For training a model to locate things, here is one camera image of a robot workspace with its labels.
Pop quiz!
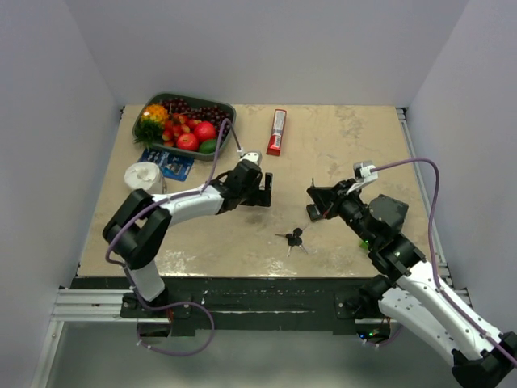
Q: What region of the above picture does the orange pineapple toy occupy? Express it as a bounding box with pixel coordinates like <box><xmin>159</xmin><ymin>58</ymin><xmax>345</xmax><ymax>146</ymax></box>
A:
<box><xmin>133</xmin><ymin>104</ymin><xmax>169</xmax><ymax>148</ymax></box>

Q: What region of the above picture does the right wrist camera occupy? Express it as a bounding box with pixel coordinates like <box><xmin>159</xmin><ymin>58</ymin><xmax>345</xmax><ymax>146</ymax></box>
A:
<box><xmin>347</xmin><ymin>161</ymin><xmax>378</xmax><ymax>194</ymax></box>

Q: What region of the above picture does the red toothpaste box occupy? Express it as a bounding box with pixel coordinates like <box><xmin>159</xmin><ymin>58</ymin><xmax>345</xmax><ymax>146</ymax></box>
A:
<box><xmin>267</xmin><ymin>109</ymin><xmax>287</xmax><ymax>156</ymax></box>

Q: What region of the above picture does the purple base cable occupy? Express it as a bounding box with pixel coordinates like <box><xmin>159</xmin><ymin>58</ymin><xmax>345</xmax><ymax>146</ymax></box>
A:
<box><xmin>136</xmin><ymin>297</ymin><xmax>221</xmax><ymax>357</ymax></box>

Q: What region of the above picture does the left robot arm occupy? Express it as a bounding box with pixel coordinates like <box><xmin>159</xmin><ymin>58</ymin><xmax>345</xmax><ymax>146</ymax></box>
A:
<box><xmin>102</xmin><ymin>159</ymin><xmax>273</xmax><ymax>317</ymax></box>

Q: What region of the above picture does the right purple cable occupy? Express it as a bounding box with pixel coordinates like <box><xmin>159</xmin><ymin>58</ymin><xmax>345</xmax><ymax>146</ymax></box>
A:
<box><xmin>371</xmin><ymin>158</ymin><xmax>517</xmax><ymax>369</ymax></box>

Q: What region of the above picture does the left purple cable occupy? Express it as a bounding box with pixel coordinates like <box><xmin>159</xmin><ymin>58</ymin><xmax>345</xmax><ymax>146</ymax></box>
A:
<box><xmin>104</xmin><ymin>117</ymin><xmax>246</xmax><ymax>284</ymax></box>

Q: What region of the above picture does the red apple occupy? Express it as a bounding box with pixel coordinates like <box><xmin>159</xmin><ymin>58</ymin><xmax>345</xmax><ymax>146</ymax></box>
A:
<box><xmin>176</xmin><ymin>133</ymin><xmax>200</xmax><ymax>152</ymax></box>
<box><xmin>194</xmin><ymin>121</ymin><xmax>217</xmax><ymax>143</ymax></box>

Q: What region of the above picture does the white tissue roll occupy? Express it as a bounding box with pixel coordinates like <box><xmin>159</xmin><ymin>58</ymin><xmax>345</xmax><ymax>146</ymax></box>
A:
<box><xmin>124</xmin><ymin>162</ymin><xmax>166</xmax><ymax>194</ymax></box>

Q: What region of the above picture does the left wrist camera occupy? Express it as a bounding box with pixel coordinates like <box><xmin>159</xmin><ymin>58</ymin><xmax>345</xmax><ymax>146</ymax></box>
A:
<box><xmin>239</xmin><ymin>150</ymin><xmax>263</xmax><ymax>167</ymax></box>

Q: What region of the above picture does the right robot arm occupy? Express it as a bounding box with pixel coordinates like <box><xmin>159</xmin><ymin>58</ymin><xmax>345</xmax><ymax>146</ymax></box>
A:
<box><xmin>307</xmin><ymin>179</ymin><xmax>516</xmax><ymax>387</ymax></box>

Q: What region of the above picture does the green fruit tray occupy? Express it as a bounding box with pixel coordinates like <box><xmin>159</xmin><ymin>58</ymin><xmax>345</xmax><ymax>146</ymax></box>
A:
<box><xmin>132</xmin><ymin>92</ymin><xmax>237</xmax><ymax>161</ymax></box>

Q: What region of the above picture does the dark grape bunch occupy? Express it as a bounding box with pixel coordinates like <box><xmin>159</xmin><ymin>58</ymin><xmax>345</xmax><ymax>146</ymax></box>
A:
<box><xmin>159</xmin><ymin>97</ymin><xmax>233</xmax><ymax>137</ymax></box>

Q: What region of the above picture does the black padlock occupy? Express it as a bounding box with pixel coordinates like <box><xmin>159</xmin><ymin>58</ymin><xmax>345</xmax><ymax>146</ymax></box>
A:
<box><xmin>306</xmin><ymin>204</ymin><xmax>322</xmax><ymax>222</ymax></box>

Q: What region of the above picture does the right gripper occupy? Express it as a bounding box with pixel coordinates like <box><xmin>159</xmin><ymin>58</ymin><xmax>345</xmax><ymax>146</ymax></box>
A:
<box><xmin>307</xmin><ymin>178</ymin><xmax>377</xmax><ymax>247</ymax></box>

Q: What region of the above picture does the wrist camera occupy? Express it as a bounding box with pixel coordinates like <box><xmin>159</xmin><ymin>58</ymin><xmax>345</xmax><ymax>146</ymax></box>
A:
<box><xmin>239</xmin><ymin>150</ymin><xmax>263</xmax><ymax>167</ymax></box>
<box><xmin>347</xmin><ymin>161</ymin><xmax>378</xmax><ymax>194</ymax></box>

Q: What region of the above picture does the black base frame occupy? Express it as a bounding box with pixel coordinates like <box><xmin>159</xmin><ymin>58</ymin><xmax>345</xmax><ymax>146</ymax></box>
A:
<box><xmin>70</xmin><ymin>277</ymin><xmax>397</xmax><ymax>344</ymax></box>

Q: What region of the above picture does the black key bunch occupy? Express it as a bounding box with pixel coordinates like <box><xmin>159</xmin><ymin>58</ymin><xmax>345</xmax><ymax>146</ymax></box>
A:
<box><xmin>275</xmin><ymin>227</ymin><xmax>308</xmax><ymax>257</ymax></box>

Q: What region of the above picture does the blue card package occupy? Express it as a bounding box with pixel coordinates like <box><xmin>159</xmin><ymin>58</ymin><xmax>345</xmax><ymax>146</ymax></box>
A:
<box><xmin>138</xmin><ymin>149</ymin><xmax>194</xmax><ymax>182</ymax></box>

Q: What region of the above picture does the green avocado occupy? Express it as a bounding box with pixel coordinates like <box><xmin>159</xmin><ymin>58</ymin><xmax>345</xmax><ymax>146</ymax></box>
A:
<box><xmin>198</xmin><ymin>138</ymin><xmax>217</xmax><ymax>154</ymax></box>

